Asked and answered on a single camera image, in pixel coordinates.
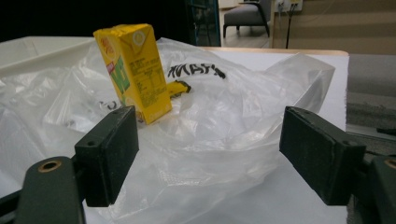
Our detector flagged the grey chair with black legs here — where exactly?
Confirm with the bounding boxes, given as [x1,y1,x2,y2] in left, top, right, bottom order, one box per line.
[222,0,273,39]

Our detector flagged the clear plastic bag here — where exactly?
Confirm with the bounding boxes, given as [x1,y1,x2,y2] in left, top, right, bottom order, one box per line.
[0,36,336,224]

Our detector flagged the black power cable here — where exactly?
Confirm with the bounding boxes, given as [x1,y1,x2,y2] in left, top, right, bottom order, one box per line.
[285,3,297,49]

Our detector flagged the small yellow and black packet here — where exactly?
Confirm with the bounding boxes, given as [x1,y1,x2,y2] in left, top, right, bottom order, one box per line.
[166,79,191,99]

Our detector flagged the yellow drink carton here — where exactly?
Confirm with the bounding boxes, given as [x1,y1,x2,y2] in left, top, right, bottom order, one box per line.
[92,23,173,125]

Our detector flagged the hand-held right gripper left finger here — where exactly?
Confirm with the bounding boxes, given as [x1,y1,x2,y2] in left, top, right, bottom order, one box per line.
[74,105,139,208]

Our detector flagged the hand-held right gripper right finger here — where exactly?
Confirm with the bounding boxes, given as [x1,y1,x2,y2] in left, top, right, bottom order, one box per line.
[278,105,367,206]

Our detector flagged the white power outlet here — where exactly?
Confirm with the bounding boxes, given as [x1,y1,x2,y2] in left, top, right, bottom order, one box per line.
[274,0,304,13]

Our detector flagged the blue metal frame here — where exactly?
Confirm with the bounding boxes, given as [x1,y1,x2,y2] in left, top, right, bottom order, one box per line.
[186,0,222,48]

